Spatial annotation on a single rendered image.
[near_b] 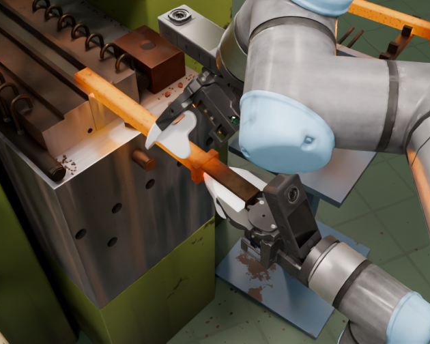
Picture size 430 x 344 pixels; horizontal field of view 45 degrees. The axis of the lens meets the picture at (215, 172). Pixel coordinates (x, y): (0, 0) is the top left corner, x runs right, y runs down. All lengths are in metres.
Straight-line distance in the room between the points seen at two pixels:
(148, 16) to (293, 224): 0.63
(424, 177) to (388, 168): 1.85
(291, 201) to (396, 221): 1.43
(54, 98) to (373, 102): 0.64
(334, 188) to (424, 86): 0.79
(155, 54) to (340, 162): 0.51
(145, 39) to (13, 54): 0.25
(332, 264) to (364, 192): 1.45
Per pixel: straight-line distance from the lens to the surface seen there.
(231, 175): 0.74
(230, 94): 0.60
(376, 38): 2.89
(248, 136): 0.40
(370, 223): 2.01
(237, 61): 0.52
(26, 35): 1.11
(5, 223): 1.19
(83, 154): 0.93
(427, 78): 0.43
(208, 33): 0.61
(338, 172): 1.22
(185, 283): 1.51
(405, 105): 0.41
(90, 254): 1.08
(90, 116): 0.94
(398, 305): 0.65
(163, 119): 0.64
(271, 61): 0.42
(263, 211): 0.70
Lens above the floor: 1.58
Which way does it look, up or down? 49 degrees down
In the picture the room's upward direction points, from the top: straight up
